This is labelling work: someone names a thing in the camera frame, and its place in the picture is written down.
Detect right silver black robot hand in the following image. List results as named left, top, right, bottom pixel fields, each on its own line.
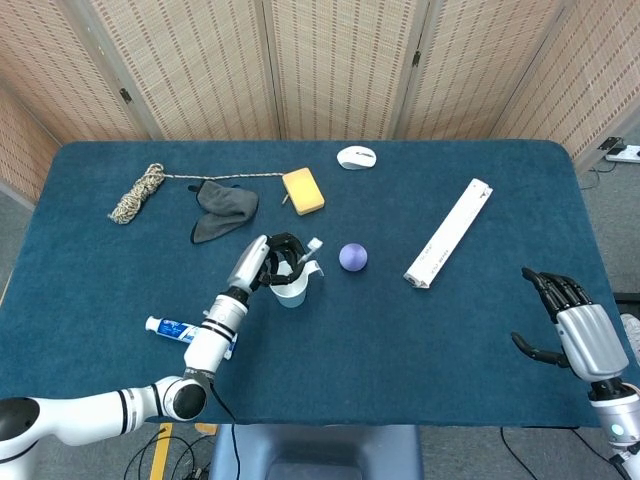
left=510, top=266, right=630, bottom=384

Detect black floor cable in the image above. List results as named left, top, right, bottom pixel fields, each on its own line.
left=499, top=425, right=626, bottom=480

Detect white cup with handle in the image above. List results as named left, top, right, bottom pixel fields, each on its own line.
left=268, top=259, right=325, bottom=309

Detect white power strip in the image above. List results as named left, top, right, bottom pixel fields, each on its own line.
left=598, top=136, right=640, bottom=165

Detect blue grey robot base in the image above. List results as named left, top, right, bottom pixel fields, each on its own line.
left=208, top=423, right=425, bottom=480

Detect blue white toothpaste tube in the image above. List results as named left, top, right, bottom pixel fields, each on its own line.
left=144, top=315, right=236, bottom=360

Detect woven folding screen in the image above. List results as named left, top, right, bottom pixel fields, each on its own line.
left=0, top=0, right=640, bottom=202

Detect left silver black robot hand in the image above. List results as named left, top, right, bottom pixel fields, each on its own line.
left=227, top=231, right=307, bottom=292

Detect black floor cables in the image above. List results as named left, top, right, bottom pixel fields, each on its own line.
left=123, top=427, right=212, bottom=480

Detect grey cloth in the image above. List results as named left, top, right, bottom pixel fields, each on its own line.
left=187, top=180, right=260, bottom=246

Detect blue tablecloth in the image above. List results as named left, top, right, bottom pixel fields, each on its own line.
left=0, top=139, right=621, bottom=429

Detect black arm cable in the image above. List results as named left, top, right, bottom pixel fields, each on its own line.
left=207, top=377, right=242, bottom=480

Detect braided beige rope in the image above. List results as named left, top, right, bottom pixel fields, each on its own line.
left=108, top=162, right=290, bottom=225

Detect yellow sponge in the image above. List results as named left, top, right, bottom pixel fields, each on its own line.
left=281, top=167, right=326, bottom=217

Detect white computer mouse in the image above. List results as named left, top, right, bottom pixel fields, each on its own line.
left=336, top=145, right=378, bottom=171

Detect long white cardboard box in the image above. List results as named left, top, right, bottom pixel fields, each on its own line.
left=403, top=177, right=495, bottom=291

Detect purple ball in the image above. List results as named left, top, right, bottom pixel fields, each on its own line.
left=338, top=242, right=369, bottom=273

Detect white toothbrush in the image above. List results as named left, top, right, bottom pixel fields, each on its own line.
left=298, top=238, right=322, bottom=264

